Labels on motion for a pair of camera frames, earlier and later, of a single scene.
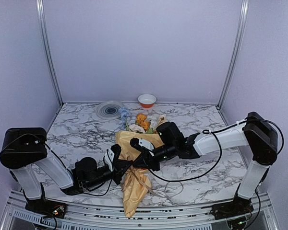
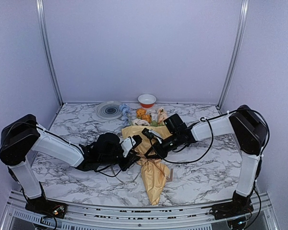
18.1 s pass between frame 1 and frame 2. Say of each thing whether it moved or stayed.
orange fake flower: moved
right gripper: moved
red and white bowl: stayed
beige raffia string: moved
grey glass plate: stayed
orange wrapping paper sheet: moved
